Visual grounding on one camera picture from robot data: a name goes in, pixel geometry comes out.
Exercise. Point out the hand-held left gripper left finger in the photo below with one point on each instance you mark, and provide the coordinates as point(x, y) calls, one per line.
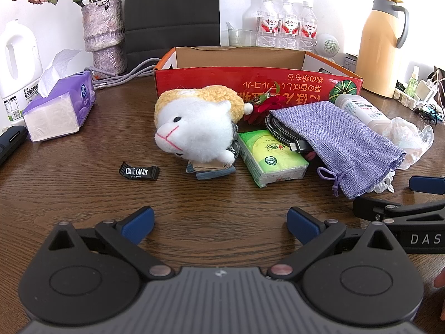
point(137, 224)

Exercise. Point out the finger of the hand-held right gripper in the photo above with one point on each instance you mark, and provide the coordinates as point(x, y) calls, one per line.
point(426, 184)
point(368, 207)

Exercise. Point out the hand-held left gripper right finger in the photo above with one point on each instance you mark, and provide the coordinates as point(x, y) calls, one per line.
point(304, 224)

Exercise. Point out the clear plastic bag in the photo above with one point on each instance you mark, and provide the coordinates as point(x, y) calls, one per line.
point(412, 141)

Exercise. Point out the green tissue packet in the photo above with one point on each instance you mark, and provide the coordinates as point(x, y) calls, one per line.
point(274, 160)

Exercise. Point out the small denim card item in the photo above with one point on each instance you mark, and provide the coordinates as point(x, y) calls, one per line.
point(212, 172)

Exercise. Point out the white yellow plush sheep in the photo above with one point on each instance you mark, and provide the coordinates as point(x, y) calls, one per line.
point(194, 128)

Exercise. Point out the red artificial rose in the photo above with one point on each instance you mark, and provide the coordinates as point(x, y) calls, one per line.
point(264, 109)

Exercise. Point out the red orange cardboard box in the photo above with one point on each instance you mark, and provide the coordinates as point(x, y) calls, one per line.
point(215, 78)

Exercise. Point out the person's right hand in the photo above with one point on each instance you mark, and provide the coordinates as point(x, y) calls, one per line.
point(441, 295)

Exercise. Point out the black candy wrapper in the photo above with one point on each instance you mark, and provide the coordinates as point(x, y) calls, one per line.
point(138, 172)

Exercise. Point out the white power strip with chargers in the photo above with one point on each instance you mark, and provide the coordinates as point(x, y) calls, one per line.
point(429, 113)

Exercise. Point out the white charger plug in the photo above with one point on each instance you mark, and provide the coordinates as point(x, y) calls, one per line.
point(427, 88)

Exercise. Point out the small green spray bottle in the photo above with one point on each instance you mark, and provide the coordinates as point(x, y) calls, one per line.
point(412, 85)

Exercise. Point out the small black sachet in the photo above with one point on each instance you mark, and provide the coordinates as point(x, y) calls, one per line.
point(234, 148)

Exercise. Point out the purple tissue pack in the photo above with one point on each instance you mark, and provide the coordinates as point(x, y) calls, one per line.
point(59, 111)

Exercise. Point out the yellow thermos jug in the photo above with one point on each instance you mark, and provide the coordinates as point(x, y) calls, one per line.
point(377, 48)

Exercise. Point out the black case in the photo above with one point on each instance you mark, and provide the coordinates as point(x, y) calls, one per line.
point(10, 141)

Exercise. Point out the red label water bottle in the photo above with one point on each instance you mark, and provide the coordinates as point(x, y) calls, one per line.
point(308, 29)
point(288, 26)
point(268, 24)

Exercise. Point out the white detergent jug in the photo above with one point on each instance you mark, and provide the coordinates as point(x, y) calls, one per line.
point(17, 76)

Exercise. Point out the purple stone vase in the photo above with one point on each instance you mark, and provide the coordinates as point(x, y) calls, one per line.
point(104, 31)

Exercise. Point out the clear glass cup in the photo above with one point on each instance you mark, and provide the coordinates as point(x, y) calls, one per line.
point(240, 36)

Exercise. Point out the white plastic bottle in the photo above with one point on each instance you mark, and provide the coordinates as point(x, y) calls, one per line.
point(249, 21)

